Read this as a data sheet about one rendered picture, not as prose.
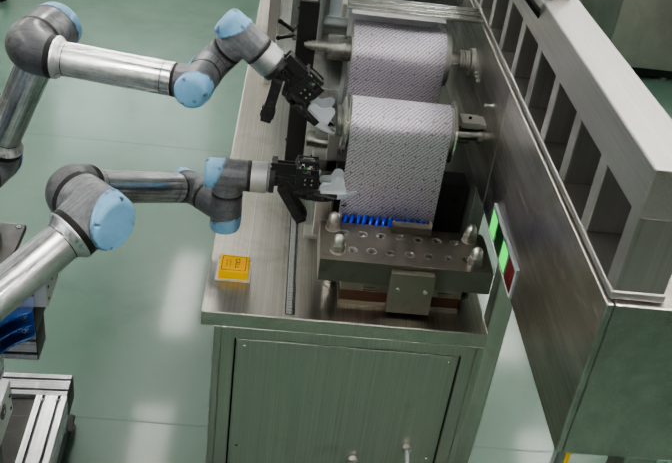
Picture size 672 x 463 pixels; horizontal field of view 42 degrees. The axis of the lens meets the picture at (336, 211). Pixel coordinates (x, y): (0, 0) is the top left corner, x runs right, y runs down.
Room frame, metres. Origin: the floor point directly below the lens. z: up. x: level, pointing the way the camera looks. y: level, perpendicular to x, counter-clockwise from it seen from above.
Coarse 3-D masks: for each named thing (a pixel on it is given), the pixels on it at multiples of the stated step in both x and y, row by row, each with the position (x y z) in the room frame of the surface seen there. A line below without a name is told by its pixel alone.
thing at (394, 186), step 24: (360, 168) 1.81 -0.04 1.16; (384, 168) 1.82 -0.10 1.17; (408, 168) 1.82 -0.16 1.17; (432, 168) 1.83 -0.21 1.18; (360, 192) 1.82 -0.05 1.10; (384, 192) 1.82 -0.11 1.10; (408, 192) 1.83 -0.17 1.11; (432, 192) 1.83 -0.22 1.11; (384, 216) 1.82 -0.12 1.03; (408, 216) 1.83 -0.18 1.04; (432, 216) 1.83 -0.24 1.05
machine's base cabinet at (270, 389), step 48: (240, 336) 1.54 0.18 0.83; (288, 336) 1.55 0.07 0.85; (336, 336) 1.56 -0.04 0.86; (240, 384) 1.54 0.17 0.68; (288, 384) 1.55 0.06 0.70; (336, 384) 1.56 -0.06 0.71; (384, 384) 1.57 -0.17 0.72; (432, 384) 1.58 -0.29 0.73; (240, 432) 1.54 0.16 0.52; (288, 432) 1.55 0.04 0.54; (336, 432) 1.56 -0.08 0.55; (384, 432) 1.57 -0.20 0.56; (432, 432) 1.58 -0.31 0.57
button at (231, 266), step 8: (224, 256) 1.72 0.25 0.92; (232, 256) 1.72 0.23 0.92; (240, 256) 1.73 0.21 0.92; (224, 264) 1.68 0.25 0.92; (232, 264) 1.69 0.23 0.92; (240, 264) 1.69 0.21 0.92; (248, 264) 1.70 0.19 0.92; (224, 272) 1.66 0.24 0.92; (232, 272) 1.66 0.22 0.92; (240, 272) 1.66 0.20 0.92
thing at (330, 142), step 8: (320, 136) 1.90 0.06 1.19; (328, 136) 1.90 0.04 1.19; (336, 136) 1.88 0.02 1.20; (320, 144) 1.89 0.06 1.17; (328, 144) 1.88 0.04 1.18; (336, 144) 1.88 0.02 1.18; (320, 152) 1.91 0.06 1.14; (328, 152) 1.88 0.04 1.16; (336, 152) 1.88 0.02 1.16; (320, 160) 1.88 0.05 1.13; (328, 160) 1.88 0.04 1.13; (336, 160) 1.88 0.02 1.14; (320, 168) 1.88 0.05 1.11; (328, 168) 1.88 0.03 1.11; (320, 176) 1.89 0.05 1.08; (320, 208) 1.89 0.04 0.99; (328, 208) 1.89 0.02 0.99; (320, 216) 1.89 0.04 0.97; (328, 216) 1.89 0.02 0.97; (304, 232) 1.89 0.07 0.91; (312, 232) 1.89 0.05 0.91
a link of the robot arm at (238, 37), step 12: (228, 12) 1.86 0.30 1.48; (240, 12) 1.84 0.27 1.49; (216, 24) 1.85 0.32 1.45; (228, 24) 1.81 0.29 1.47; (240, 24) 1.82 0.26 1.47; (252, 24) 1.84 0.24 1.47; (228, 36) 1.81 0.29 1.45; (240, 36) 1.81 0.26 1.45; (252, 36) 1.82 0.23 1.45; (264, 36) 1.84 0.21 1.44; (228, 48) 1.81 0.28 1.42; (240, 48) 1.81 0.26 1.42; (252, 48) 1.81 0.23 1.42; (264, 48) 1.82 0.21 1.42; (240, 60) 1.84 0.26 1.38; (252, 60) 1.81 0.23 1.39
